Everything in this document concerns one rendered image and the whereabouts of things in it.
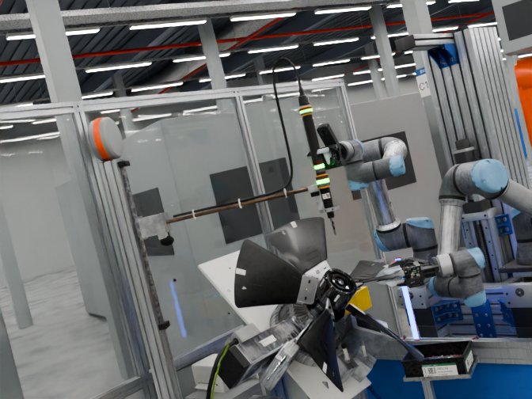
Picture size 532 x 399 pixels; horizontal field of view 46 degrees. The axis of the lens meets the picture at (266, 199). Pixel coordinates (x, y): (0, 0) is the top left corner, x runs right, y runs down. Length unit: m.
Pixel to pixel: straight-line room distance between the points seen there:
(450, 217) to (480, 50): 0.87
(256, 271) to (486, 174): 0.85
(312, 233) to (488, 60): 1.17
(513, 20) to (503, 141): 3.14
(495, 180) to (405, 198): 4.41
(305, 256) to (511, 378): 0.85
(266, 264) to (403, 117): 4.91
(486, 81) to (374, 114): 3.72
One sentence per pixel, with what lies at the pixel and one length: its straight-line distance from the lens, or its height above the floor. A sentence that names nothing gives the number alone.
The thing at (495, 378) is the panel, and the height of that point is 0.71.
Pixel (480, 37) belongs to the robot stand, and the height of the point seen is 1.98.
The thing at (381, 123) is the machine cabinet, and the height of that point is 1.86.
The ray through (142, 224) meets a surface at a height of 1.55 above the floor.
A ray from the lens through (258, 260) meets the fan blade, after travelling 2.03.
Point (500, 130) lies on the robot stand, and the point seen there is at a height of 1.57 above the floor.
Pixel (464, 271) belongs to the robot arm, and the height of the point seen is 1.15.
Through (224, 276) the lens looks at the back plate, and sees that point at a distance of 2.31.
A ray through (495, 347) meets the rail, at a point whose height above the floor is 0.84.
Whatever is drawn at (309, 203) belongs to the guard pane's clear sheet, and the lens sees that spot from 3.23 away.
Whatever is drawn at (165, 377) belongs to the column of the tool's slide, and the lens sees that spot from 2.37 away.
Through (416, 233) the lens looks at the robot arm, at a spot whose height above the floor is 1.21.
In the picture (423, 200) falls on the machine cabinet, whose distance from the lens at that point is 6.85.
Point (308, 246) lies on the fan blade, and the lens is 2.25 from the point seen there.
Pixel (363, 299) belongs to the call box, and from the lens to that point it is 2.66.
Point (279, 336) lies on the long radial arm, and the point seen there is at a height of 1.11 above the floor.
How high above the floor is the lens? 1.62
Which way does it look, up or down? 2 degrees down
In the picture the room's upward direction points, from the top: 14 degrees counter-clockwise
